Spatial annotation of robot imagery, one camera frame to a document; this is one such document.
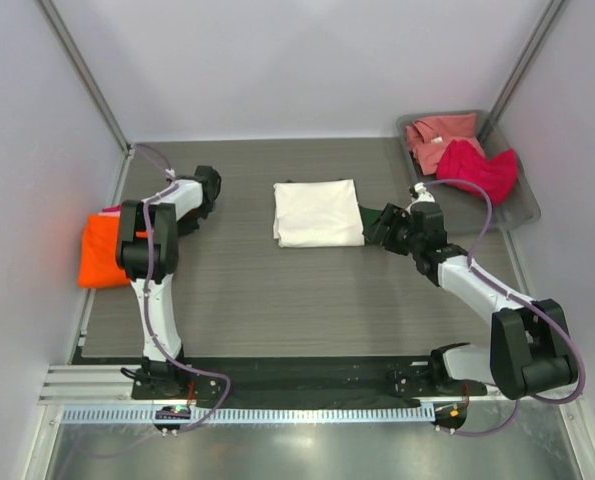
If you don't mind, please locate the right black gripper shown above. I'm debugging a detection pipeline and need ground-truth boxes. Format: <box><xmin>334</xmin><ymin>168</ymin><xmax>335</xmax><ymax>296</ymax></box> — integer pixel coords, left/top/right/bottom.
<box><xmin>363</xmin><ymin>204</ymin><xmax>423</xmax><ymax>257</ymax></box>

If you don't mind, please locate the white green raglan t shirt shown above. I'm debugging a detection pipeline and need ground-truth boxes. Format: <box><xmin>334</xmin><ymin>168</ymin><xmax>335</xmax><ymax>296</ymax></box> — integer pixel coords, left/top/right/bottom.
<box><xmin>273</xmin><ymin>179</ymin><xmax>381</xmax><ymax>248</ymax></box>

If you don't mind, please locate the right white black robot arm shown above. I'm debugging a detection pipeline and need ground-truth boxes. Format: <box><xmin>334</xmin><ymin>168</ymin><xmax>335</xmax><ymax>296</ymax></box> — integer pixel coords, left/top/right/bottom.
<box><xmin>364</xmin><ymin>201</ymin><xmax>586</xmax><ymax>402</ymax></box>

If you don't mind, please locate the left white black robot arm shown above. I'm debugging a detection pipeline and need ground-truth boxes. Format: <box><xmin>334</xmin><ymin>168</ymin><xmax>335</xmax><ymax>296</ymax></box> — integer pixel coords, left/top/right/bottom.
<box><xmin>116</xmin><ymin>166</ymin><xmax>222</xmax><ymax>399</ymax></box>

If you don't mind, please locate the folded light pink t shirt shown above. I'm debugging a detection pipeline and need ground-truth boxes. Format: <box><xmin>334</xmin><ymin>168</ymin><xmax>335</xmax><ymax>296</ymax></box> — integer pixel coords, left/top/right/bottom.
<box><xmin>99</xmin><ymin>210</ymin><xmax>120</xmax><ymax>218</ymax></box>

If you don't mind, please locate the folded magenta t shirt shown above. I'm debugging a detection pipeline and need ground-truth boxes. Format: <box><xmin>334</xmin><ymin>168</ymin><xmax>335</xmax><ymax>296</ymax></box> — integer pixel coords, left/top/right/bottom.
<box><xmin>101</xmin><ymin>205</ymin><xmax>121</xmax><ymax>214</ymax></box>

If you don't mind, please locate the crimson red t shirt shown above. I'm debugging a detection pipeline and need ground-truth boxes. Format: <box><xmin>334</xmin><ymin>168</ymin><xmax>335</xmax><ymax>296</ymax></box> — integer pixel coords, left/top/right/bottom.
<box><xmin>435</xmin><ymin>140</ymin><xmax>519</xmax><ymax>206</ymax></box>

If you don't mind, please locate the salmon pink t shirt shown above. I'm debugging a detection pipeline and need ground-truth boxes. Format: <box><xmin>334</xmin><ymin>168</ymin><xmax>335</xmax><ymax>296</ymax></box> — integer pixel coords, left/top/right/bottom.
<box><xmin>403</xmin><ymin>112</ymin><xmax>484</xmax><ymax>175</ymax></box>

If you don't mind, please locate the folded orange t shirt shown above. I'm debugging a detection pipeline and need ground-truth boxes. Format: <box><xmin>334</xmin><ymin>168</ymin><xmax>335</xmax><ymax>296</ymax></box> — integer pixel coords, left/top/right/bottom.
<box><xmin>77</xmin><ymin>212</ymin><xmax>130</xmax><ymax>289</ymax></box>

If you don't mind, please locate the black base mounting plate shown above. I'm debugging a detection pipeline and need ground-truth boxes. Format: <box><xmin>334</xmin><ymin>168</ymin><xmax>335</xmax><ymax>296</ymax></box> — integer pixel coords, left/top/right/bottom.
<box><xmin>131</xmin><ymin>354</ymin><xmax>488</xmax><ymax>409</ymax></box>

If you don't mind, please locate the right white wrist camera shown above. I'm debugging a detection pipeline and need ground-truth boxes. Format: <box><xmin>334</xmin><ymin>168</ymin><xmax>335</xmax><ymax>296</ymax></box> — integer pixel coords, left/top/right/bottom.
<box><xmin>409</xmin><ymin>182</ymin><xmax>436</xmax><ymax>206</ymax></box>

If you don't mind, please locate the left aluminium frame post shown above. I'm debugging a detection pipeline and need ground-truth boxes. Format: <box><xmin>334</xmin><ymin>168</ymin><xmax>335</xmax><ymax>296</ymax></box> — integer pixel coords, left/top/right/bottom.
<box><xmin>35</xmin><ymin>0</ymin><xmax>131</xmax><ymax>157</ymax></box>

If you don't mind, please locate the aluminium frame post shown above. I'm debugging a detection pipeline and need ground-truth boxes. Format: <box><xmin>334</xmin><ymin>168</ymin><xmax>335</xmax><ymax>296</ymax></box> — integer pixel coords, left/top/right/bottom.
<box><xmin>35</xmin><ymin>0</ymin><xmax>131</xmax><ymax>157</ymax></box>
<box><xmin>490</xmin><ymin>0</ymin><xmax>570</xmax><ymax>124</ymax></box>

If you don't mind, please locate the aluminium front rail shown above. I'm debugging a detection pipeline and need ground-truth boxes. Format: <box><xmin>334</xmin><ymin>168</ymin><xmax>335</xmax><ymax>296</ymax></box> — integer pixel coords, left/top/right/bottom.
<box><xmin>40</xmin><ymin>365</ymin><xmax>501</xmax><ymax>408</ymax></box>

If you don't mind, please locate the white slotted cable duct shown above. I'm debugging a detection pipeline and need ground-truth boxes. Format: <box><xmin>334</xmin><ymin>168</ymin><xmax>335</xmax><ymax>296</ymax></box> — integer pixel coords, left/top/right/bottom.
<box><xmin>61</xmin><ymin>403</ymin><xmax>435</xmax><ymax>426</ymax></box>

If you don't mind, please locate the right aluminium frame post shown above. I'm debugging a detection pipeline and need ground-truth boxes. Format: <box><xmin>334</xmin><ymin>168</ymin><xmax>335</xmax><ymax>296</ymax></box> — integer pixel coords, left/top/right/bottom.
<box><xmin>490</xmin><ymin>0</ymin><xmax>570</xmax><ymax>124</ymax></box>

